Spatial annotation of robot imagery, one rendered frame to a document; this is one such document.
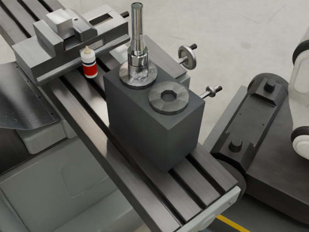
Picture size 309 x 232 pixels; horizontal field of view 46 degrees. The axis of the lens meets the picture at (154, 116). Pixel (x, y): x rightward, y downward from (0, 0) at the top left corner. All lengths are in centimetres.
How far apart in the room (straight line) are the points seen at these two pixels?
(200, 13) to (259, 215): 187
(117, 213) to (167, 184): 80
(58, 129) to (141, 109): 45
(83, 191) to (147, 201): 71
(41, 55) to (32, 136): 24
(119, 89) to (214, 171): 32
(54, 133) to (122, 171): 35
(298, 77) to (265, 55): 157
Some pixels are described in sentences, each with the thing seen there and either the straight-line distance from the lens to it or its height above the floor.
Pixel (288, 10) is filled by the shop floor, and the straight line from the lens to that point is 320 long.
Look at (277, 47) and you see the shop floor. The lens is 282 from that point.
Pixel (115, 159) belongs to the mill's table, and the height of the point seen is 93.
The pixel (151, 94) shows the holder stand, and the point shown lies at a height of 113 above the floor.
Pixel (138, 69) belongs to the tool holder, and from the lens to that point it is 81.
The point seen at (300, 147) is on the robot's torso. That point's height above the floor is 68.
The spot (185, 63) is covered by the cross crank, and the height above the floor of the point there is 60.
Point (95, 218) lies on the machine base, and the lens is 168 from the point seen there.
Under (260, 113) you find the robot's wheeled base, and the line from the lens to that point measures 154.
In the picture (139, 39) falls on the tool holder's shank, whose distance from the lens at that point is 77.
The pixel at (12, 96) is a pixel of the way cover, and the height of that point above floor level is 88.
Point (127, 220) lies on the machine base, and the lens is 171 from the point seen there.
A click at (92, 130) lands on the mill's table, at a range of 100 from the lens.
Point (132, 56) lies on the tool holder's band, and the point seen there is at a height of 120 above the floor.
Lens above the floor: 174
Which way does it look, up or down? 52 degrees down
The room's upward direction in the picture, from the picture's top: 2 degrees clockwise
